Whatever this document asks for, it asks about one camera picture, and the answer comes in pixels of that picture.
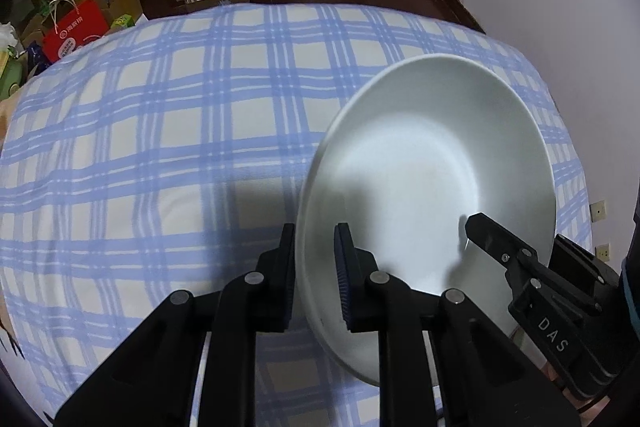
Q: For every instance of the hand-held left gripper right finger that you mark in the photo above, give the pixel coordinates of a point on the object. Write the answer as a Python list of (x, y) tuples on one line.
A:
[(343, 279)]

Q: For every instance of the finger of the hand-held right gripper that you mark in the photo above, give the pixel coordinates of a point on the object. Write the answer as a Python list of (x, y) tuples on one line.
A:
[(487, 234)]

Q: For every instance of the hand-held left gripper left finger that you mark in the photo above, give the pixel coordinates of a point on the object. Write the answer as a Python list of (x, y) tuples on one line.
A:
[(282, 287)]

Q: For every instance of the large white plate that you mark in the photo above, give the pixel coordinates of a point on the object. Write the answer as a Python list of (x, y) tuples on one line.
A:
[(425, 157)]

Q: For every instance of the blue plaid cloth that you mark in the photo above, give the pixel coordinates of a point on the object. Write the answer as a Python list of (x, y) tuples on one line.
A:
[(150, 132)]

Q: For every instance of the green box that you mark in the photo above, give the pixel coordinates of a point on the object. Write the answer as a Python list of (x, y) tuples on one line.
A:
[(122, 23)]

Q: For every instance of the red paper bag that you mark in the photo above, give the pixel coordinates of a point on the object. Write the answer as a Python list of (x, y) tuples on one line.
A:
[(75, 32)]

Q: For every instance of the wall outlet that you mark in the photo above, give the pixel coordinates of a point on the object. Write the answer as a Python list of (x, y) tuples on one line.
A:
[(604, 252), (598, 211)]

